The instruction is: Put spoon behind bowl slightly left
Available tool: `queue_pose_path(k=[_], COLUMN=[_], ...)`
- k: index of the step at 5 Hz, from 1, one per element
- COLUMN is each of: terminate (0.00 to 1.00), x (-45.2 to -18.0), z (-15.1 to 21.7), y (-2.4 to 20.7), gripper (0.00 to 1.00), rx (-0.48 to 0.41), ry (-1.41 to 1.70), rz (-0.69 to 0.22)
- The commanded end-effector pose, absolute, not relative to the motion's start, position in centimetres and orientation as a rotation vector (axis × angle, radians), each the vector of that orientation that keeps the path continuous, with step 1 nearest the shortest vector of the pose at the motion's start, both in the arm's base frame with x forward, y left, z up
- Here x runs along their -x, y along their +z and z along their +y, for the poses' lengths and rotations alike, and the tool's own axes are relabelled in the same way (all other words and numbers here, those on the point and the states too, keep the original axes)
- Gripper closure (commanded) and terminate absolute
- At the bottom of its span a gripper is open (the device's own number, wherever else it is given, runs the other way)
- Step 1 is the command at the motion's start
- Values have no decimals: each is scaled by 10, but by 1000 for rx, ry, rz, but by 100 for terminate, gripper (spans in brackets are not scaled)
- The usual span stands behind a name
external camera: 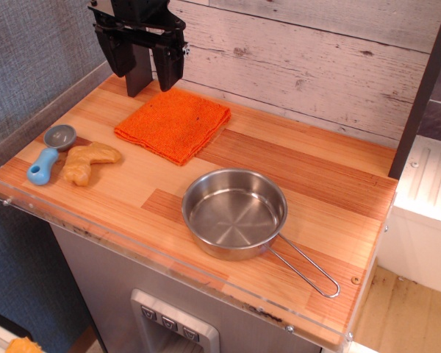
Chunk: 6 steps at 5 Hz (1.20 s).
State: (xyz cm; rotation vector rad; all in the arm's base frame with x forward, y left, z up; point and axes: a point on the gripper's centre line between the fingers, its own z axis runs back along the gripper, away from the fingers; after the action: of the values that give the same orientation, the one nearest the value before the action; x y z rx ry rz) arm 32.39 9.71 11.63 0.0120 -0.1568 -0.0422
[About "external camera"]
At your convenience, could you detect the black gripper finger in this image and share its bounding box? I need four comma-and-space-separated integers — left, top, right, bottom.
152, 45, 184, 92
95, 24, 136, 77

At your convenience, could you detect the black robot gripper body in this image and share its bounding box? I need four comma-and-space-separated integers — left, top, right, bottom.
87, 1, 186, 56

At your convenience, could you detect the blue handled grey spoon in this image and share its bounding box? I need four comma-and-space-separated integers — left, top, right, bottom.
26, 124, 76, 185

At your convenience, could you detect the tan toy chicken piece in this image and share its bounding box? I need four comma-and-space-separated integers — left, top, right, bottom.
62, 141, 122, 186

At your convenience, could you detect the orange folded cloth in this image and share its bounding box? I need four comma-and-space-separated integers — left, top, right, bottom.
114, 88, 232, 165

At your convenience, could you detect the stainless steel pan bowl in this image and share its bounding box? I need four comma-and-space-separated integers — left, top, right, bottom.
181, 168, 341, 299

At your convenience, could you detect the grey toy fridge cabinet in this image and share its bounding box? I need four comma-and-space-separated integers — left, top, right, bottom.
52, 226, 320, 352

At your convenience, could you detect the silver dispenser panel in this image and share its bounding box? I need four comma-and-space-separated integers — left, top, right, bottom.
130, 288, 221, 352

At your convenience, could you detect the white toy sink unit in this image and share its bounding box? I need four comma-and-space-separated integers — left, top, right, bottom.
377, 136, 441, 292

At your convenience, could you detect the orange object bottom left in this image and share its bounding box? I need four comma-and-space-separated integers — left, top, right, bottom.
5, 337, 43, 353

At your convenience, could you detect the dark left upright post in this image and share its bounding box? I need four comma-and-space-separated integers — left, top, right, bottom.
126, 45, 153, 97

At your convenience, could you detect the dark upright post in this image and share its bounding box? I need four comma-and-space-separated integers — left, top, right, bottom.
126, 45, 153, 97
388, 25, 441, 179

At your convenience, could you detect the dark right upright post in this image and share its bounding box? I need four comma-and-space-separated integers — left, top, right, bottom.
388, 25, 441, 179

